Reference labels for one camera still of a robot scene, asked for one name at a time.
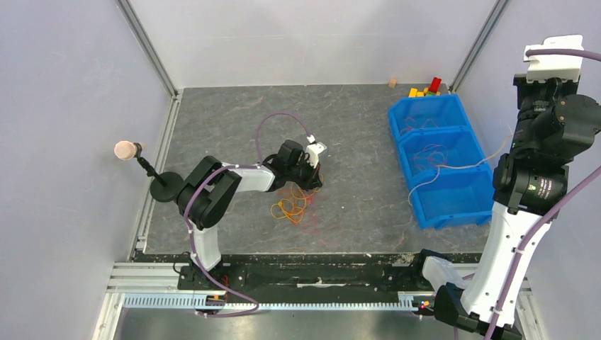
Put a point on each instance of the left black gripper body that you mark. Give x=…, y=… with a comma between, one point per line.
x=305, y=173

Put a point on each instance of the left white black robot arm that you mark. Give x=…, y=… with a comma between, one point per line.
x=204, y=196

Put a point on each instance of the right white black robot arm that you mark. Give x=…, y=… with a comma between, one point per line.
x=554, y=124

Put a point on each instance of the yellow toy block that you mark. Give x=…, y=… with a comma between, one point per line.
x=414, y=93

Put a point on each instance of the pink microphone on stand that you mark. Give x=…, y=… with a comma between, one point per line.
x=164, y=187

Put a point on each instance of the blue plastic bin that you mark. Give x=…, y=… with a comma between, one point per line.
x=448, y=176

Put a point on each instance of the red toy block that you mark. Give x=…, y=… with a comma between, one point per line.
x=434, y=85

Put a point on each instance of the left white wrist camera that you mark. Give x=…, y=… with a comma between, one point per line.
x=314, y=150

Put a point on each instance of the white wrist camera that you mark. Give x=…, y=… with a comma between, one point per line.
x=314, y=150
x=544, y=67

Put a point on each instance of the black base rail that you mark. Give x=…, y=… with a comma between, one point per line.
x=318, y=278

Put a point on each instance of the white toothed cable duct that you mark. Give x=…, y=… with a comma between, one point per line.
x=202, y=302

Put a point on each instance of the left aluminium corner post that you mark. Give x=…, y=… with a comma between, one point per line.
x=145, y=43

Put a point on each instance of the aluminium corner post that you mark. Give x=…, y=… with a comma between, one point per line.
x=490, y=23
x=145, y=43

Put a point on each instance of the right aluminium corner post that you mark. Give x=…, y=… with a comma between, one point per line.
x=490, y=23

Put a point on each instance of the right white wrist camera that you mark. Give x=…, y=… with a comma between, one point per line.
x=544, y=67

